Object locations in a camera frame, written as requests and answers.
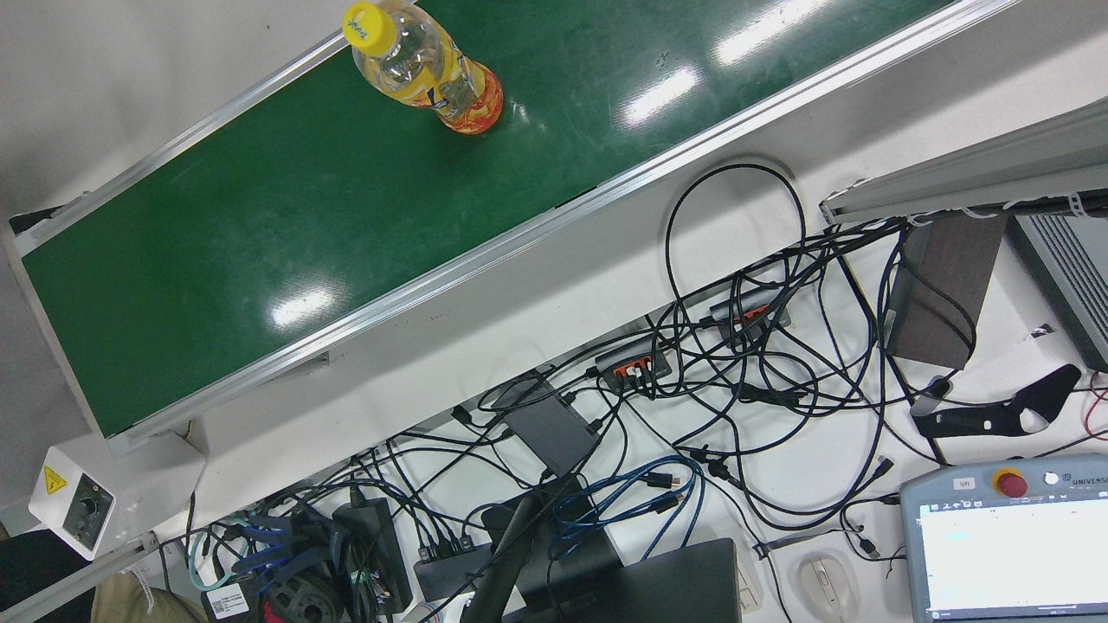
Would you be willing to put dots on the orange drink bottle yellow cap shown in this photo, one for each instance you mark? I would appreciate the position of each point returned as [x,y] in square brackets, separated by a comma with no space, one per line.
[433,73]

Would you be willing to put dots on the black orange usb hub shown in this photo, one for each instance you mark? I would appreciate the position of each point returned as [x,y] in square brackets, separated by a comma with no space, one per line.
[632,363]
[749,316]

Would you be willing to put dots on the dark gray flat box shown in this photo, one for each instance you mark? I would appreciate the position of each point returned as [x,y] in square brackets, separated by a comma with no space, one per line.
[550,428]

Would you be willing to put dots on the green conveyor belt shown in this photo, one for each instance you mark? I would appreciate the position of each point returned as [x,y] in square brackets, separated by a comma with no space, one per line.
[346,216]

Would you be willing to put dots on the black multiport hub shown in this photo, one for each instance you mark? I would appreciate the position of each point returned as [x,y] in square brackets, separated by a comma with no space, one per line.
[450,575]

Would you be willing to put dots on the black flat screen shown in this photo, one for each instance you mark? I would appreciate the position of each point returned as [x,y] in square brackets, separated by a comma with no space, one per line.
[675,588]

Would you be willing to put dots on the black power adapter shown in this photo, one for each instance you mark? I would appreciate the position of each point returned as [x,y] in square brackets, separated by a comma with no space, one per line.
[372,554]

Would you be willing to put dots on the dark brown wooden box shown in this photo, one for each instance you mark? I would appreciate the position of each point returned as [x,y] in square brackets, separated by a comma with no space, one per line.
[939,294]

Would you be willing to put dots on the white computer mouse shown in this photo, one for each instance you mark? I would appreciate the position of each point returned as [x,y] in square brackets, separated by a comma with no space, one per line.
[827,588]

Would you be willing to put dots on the aluminium profile beam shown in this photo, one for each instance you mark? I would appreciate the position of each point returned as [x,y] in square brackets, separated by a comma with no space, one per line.
[969,177]

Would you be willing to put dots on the white conveyor control box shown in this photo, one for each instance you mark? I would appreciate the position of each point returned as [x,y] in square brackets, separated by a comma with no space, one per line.
[82,506]

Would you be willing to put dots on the gray teach pendant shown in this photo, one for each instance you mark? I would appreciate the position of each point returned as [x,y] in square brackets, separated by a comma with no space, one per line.
[1004,554]

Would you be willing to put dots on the gray finned device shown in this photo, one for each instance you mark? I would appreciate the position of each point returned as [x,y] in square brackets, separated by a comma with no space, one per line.
[1073,277]

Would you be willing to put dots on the black metal bracket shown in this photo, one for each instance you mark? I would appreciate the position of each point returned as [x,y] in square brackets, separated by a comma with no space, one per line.
[978,421]

